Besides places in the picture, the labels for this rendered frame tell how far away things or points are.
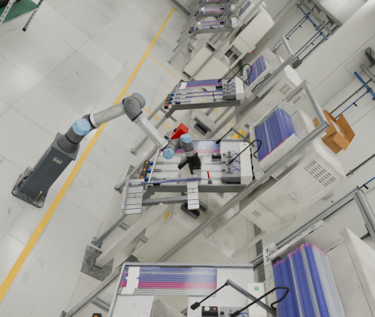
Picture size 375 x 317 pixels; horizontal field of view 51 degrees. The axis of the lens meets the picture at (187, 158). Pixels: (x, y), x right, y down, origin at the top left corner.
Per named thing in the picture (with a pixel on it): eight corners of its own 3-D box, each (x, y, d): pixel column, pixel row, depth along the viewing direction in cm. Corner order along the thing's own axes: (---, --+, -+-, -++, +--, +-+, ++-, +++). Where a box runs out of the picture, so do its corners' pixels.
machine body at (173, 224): (125, 258, 324) (172, 216, 297) (141, 206, 384) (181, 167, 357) (184, 297, 342) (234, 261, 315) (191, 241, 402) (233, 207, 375)
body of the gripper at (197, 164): (201, 170, 280) (196, 155, 275) (189, 172, 282) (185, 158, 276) (201, 164, 287) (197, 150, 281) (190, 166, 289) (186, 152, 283)
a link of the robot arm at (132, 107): (126, 98, 249) (177, 154, 259) (132, 94, 259) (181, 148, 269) (114, 109, 254) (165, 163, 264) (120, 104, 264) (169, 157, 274)
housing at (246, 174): (240, 192, 282) (240, 175, 275) (239, 157, 324) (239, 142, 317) (252, 192, 281) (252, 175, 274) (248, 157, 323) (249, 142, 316)
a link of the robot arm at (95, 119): (71, 122, 278) (135, 94, 259) (80, 116, 291) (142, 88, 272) (80, 138, 281) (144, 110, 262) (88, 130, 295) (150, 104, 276)
